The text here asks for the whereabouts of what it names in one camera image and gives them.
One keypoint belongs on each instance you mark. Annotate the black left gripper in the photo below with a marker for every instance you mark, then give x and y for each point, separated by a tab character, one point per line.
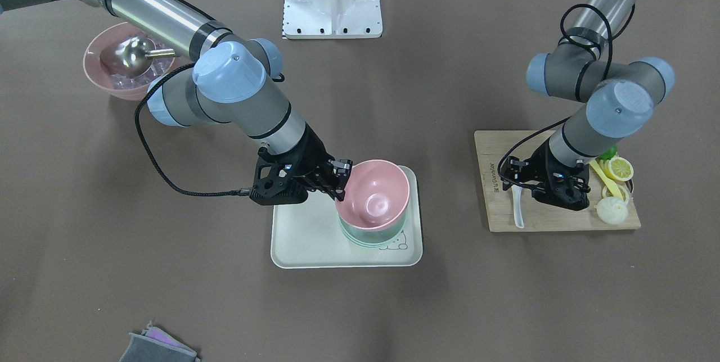
541	158

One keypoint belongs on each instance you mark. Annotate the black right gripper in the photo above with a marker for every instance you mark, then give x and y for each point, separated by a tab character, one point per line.
313	150

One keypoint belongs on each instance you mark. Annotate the small pink bowl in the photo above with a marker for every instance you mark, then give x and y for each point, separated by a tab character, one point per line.
376	196

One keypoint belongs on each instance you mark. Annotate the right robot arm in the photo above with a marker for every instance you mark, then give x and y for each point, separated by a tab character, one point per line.
230	80

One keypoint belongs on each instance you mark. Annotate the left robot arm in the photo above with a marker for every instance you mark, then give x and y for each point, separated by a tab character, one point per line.
617	100

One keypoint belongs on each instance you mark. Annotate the large pink bowl with ice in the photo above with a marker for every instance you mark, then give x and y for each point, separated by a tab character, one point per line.
133	89

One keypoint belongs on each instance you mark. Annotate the white steamed bun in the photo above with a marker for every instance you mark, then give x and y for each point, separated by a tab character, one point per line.
612	210

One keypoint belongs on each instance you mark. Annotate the lemon slice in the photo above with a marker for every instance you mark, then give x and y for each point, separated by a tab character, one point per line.
618	169

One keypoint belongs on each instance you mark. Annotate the cream serving tray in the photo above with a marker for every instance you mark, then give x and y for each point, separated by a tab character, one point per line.
308	235

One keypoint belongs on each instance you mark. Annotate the green stacked bowls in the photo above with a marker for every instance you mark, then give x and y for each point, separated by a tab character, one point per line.
372	238

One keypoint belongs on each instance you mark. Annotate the wooden cutting board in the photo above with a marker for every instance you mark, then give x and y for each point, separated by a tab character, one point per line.
538	217

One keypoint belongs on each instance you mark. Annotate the metal scoop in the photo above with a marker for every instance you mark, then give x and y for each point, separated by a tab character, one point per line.
134	56

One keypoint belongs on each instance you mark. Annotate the grey folded cloth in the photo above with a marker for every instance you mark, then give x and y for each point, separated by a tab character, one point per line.
155	344

